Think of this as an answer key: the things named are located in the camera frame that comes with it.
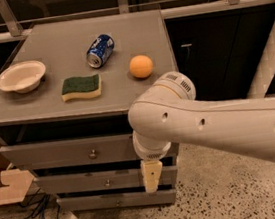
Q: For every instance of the light wooden box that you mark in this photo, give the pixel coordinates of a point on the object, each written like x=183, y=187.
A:
x=14, y=183

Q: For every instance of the grey top drawer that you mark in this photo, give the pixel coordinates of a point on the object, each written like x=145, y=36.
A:
x=73, y=152

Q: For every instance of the grey middle drawer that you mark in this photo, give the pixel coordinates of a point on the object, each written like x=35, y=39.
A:
x=91, y=181

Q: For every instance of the dark low cabinet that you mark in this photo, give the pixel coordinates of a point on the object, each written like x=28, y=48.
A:
x=220, y=51

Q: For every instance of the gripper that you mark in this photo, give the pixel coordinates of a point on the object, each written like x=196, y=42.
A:
x=153, y=154

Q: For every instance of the green yellow sponge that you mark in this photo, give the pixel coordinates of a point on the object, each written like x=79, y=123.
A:
x=81, y=88

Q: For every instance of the white bowl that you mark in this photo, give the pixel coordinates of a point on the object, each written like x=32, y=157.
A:
x=22, y=77

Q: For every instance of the grey drawer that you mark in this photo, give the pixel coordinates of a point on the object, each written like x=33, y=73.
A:
x=91, y=181
x=118, y=200
x=73, y=152

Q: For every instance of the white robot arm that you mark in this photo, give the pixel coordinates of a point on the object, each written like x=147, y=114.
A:
x=169, y=112

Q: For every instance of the orange ball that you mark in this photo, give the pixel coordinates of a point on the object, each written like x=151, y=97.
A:
x=141, y=66

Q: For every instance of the grey drawer cabinet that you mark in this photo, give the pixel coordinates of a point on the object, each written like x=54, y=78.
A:
x=41, y=115

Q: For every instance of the blue soda can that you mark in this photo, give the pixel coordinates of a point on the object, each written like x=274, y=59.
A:
x=100, y=51

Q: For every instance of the grey bottom drawer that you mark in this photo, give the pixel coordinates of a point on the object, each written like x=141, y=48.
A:
x=118, y=200

